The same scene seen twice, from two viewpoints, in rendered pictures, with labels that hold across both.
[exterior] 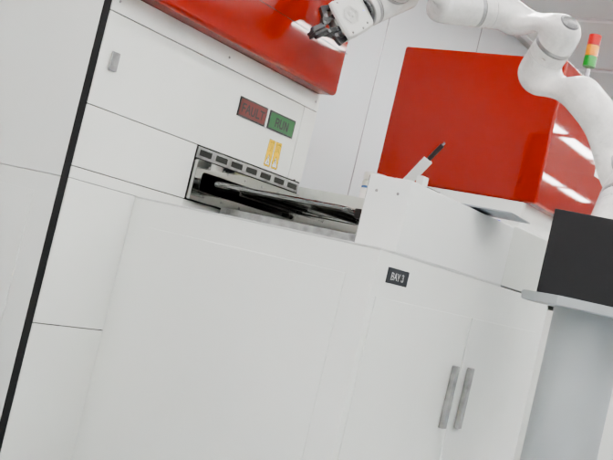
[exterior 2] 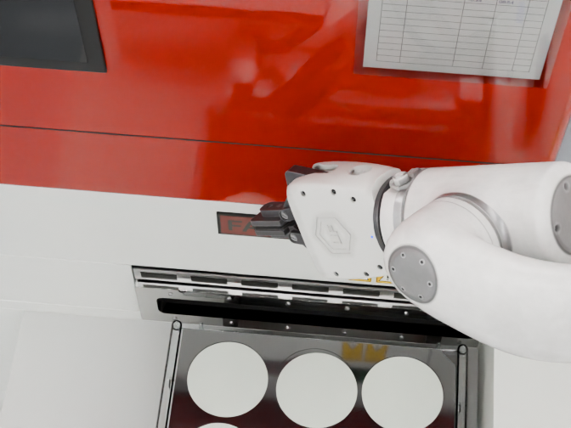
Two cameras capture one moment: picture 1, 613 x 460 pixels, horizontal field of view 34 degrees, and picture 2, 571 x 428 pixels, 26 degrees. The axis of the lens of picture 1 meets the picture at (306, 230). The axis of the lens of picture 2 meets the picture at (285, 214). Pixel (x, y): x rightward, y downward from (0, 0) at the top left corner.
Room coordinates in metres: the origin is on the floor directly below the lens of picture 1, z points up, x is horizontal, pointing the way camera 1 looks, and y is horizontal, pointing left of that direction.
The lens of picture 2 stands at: (2.18, -0.43, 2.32)
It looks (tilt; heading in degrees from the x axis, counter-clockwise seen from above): 59 degrees down; 62
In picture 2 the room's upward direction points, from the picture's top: straight up
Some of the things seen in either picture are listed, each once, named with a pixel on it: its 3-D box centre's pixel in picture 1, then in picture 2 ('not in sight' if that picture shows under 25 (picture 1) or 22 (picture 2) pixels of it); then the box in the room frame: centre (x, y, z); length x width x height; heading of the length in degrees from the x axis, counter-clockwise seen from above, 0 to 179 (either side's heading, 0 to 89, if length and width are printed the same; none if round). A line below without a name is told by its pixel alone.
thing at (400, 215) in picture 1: (441, 235); not in sight; (2.17, -0.29, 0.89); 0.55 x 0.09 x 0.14; 147
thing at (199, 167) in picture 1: (245, 196); (309, 312); (2.53, 0.17, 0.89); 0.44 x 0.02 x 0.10; 147
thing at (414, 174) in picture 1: (415, 182); not in sight; (2.57, -0.24, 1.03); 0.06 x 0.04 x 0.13; 57
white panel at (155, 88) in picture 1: (211, 130); (165, 244); (2.39, 0.28, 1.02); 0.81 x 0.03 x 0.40; 147
